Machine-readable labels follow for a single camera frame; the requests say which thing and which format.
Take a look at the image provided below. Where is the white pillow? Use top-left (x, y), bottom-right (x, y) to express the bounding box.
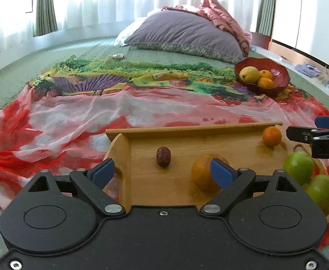
top-left (114, 17), bottom-right (148, 47)

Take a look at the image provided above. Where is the colourful floral scarf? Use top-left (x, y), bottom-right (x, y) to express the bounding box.
top-left (27, 55), bottom-right (294, 102)

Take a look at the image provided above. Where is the yellow pear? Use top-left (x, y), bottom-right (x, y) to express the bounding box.
top-left (239, 66), bottom-right (261, 84)

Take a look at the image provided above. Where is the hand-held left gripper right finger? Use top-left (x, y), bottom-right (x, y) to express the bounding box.
top-left (199, 158), bottom-right (301, 217)

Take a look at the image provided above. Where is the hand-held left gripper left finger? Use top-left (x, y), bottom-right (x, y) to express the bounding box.
top-left (28, 159), bottom-right (126, 218)

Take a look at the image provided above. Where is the purple pillow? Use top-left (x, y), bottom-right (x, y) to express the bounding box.
top-left (124, 9), bottom-right (245, 64)

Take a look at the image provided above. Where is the lilac crumpled cloth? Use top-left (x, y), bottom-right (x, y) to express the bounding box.
top-left (295, 63), bottom-right (321, 78)

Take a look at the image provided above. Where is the brown headboard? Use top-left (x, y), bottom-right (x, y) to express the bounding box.
top-left (250, 31), bottom-right (272, 50)

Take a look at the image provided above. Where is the wooden serving tray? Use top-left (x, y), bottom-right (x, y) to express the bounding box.
top-left (103, 121), bottom-right (329, 223)

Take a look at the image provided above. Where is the green curtain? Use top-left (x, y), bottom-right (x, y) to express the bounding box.
top-left (33, 0), bottom-right (59, 37)
top-left (258, 0), bottom-right (277, 36)

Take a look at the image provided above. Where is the red glass bowl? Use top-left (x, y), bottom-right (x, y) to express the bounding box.
top-left (234, 58), bottom-right (290, 95)

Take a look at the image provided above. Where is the red and white scarf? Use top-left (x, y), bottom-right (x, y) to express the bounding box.
top-left (0, 81), bottom-right (329, 248)

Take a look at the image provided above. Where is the green quilted bedspread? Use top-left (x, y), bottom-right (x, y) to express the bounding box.
top-left (0, 38), bottom-right (329, 121)

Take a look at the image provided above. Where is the green apple with brown spot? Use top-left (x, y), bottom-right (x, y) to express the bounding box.
top-left (283, 151), bottom-right (315, 185)

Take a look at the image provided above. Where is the mandarin with green stem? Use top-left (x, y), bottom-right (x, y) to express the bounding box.
top-left (262, 126), bottom-right (282, 147)

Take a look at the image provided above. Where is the large brownish orange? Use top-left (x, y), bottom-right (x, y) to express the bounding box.
top-left (191, 153), bottom-right (230, 193)

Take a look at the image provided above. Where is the dark red date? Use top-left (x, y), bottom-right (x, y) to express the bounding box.
top-left (156, 146), bottom-right (171, 168)

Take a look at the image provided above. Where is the white wardrobe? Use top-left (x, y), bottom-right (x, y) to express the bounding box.
top-left (271, 0), bottom-right (329, 62)

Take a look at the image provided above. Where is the pink quilt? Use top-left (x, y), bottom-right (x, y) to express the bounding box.
top-left (164, 0), bottom-right (252, 57)

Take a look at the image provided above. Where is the smooth green apple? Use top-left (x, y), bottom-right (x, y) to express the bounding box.
top-left (305, 174), bottom-right (329, 214)

